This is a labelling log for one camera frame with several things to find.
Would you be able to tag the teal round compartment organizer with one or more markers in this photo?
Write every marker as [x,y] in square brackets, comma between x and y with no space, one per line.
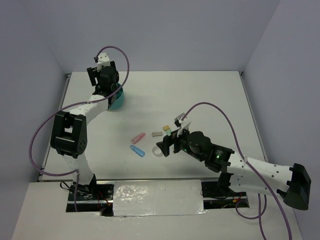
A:
[119,101]

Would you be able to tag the blue highlighter pen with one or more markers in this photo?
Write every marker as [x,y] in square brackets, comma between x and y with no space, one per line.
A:
[137,150]

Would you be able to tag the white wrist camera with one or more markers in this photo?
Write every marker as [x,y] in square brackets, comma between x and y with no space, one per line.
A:
[102,60]
[182,123]

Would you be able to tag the clear tape roll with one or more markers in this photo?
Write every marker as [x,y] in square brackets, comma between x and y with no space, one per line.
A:
[156,151]

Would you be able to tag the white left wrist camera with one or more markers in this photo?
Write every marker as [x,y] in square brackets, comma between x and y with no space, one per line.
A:
[102,60]

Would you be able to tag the silver foil sheet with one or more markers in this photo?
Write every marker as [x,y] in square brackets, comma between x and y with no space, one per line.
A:
[157,198]

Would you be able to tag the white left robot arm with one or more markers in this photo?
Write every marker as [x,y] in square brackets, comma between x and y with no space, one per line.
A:
[69,134]

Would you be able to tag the yellow small eraser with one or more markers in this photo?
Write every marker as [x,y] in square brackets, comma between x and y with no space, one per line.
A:
[166,127]

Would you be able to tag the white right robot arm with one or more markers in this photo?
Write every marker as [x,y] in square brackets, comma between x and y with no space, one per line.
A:
[291,184]

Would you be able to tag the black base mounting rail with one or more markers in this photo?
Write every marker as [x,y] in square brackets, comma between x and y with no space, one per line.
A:
[102,202]

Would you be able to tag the pink highlighter pen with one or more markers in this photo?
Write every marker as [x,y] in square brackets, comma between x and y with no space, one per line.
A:
[138,138]

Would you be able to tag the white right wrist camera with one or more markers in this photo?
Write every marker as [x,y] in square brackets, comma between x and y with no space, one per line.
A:
[182,123]

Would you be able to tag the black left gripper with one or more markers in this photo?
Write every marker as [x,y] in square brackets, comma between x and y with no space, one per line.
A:
[93,73]

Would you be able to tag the grey rectangular eraser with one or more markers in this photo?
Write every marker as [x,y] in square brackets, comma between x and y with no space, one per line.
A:
[156,134]

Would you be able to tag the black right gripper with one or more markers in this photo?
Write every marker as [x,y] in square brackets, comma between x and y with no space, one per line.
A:
[168,140]

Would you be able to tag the green highlighter pen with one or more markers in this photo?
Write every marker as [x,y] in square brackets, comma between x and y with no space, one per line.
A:
[168,132]

